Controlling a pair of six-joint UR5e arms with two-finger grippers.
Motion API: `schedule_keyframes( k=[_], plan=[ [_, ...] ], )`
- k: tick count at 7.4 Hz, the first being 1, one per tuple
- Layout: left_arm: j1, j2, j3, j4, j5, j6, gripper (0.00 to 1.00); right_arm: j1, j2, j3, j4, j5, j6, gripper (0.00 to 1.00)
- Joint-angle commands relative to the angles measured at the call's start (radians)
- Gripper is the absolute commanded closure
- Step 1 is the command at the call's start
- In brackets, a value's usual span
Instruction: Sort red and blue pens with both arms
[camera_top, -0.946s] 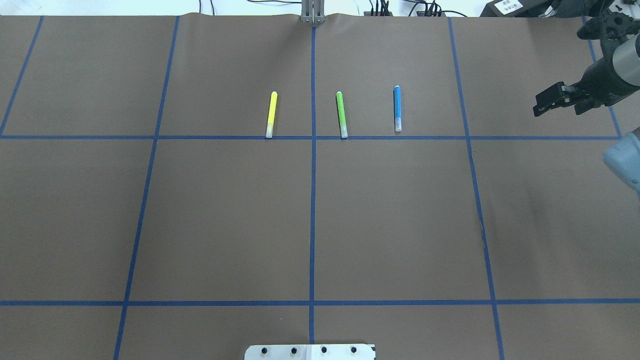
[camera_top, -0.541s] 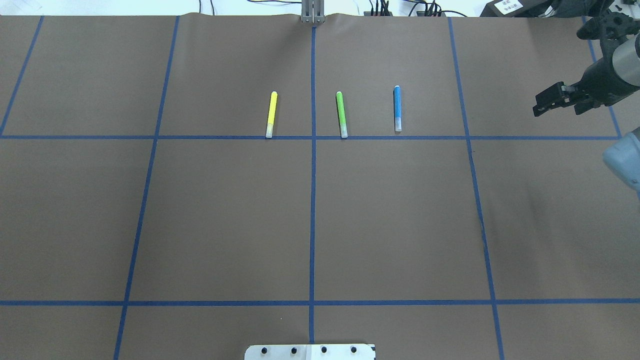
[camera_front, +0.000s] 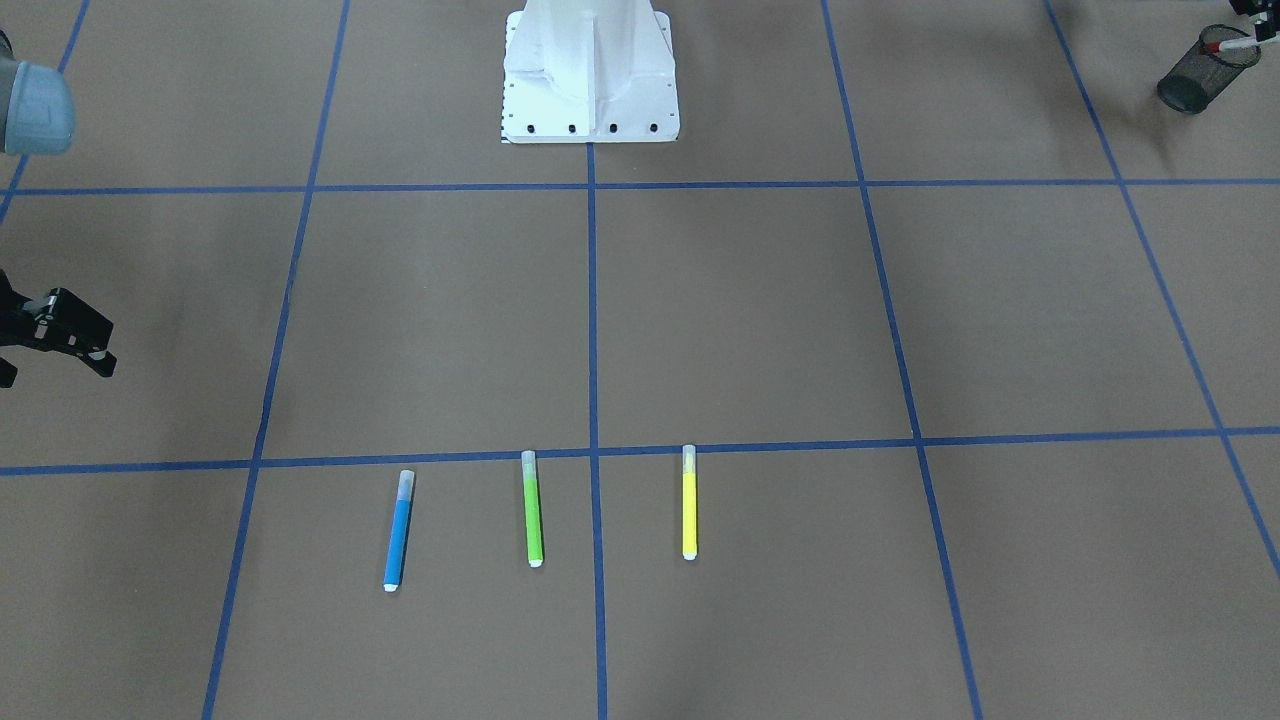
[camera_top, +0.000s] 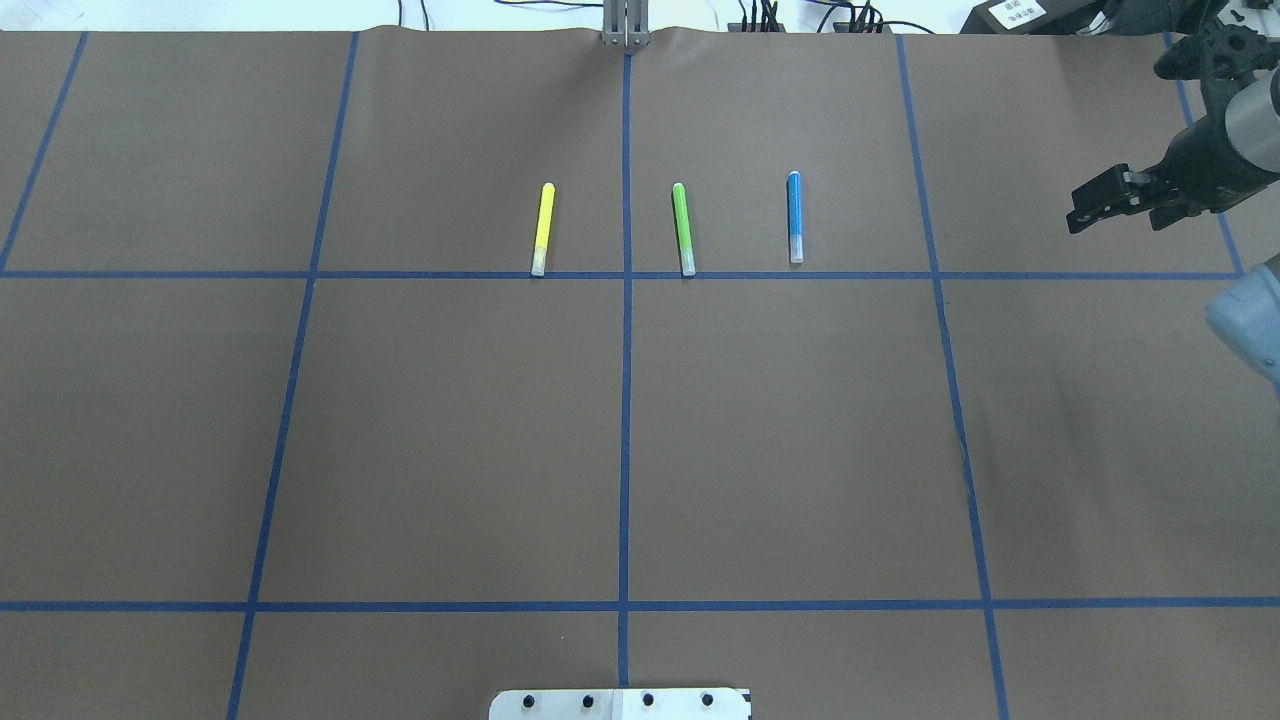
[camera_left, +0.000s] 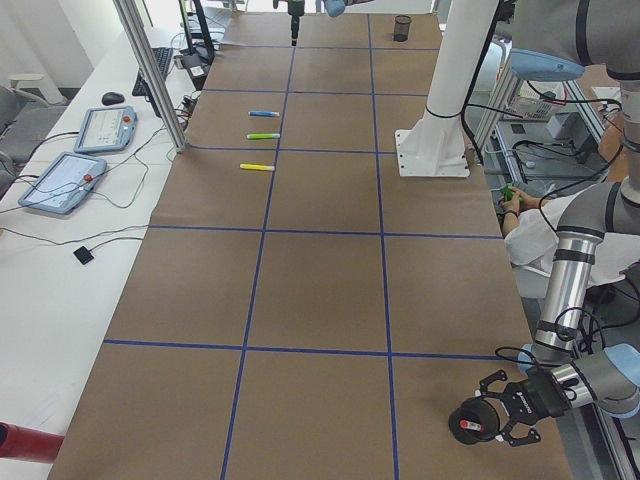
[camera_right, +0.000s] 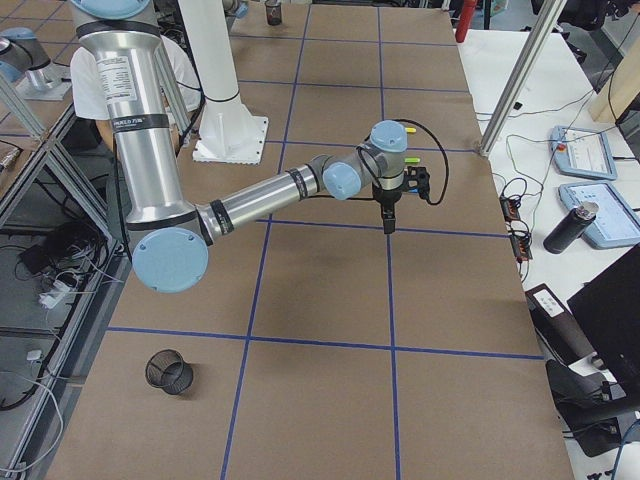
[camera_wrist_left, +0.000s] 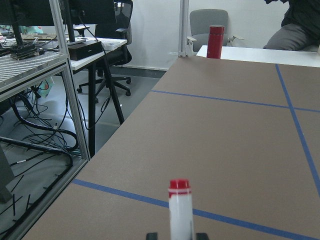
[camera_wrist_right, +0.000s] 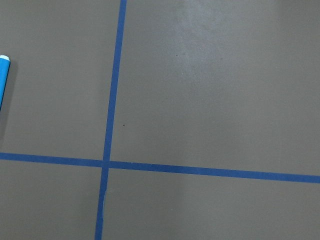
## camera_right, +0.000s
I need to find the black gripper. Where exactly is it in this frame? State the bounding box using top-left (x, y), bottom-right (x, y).
top-left (374, 187), bottom-right (402, 235)

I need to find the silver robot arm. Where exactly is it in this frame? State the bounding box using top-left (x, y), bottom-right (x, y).
top-left (71, 1), bottom-right (408, 293)
top-left (222, 0), bottom-right (248, 18)

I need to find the orange circuit board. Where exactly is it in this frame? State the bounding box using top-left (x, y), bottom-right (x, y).
top-left (500, 196), bottom-right (521, 222)
top-left (509, 233), bottom-right (533, 263)

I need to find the black thermos bottle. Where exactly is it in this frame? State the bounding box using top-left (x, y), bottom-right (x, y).
top-left (543, 201), bottom-right (599, 254)

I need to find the far teach pendant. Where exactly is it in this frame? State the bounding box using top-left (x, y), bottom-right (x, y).
top-left (549, 125), bottom-right (617, 180)

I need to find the teach pendant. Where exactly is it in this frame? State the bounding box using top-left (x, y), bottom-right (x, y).
top-left (559, 180), bottom-right (639, 250)
top-left (549, 125), bottom-right (617, 180)

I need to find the near teach pendant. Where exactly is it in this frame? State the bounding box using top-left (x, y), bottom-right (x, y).
top-left (559, 180), bottom-right (639, 250)

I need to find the black monitor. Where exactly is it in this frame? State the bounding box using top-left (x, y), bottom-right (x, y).
top-left (568, 246), bottom-right (639, 393)

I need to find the far black mesh cup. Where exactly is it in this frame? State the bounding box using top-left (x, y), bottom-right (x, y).
top-left (265, 2), bottom-right (282, 26)

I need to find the black mesh cup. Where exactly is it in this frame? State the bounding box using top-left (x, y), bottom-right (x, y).
top-left (145, 349), bottom-right (194, 395)
top-left (265, 2), bottom-right (282, 26)

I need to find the near black mesh cup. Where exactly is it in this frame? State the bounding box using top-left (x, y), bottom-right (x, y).
top-left (145, 349), bottom-right (194, 395)

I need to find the person in white shirt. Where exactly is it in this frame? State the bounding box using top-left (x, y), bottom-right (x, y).
top-left (70, 36), bottom-right (201, 150)

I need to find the black camera cable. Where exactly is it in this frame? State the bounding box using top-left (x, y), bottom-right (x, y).
top-left (349, 117), bottom-right (449, 207)

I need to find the white camera pillar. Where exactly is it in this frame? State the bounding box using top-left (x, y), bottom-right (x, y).
top-left (179, 0), bottom-right (268, 165)

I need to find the aluminium frame post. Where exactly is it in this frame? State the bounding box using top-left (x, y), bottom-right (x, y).
top-left (478, 0), bottom-right (567, 157)

